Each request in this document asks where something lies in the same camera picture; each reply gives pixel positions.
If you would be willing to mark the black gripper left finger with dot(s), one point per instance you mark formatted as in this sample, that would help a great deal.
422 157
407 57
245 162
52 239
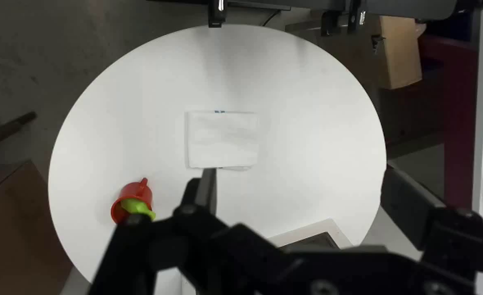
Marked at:
141 247

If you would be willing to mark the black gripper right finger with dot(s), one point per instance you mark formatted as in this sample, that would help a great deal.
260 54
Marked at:
447 234

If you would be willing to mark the red cup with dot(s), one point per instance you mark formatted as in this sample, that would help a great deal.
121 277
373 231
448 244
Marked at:
137 190

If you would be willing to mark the green object in cup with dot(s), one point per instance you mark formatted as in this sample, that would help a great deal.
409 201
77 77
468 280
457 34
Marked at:
136 206

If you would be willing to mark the white folded cloth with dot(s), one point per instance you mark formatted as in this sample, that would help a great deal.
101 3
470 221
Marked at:
221 139

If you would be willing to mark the brown cardboard box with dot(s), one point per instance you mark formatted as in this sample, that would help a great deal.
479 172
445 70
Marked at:
396 55

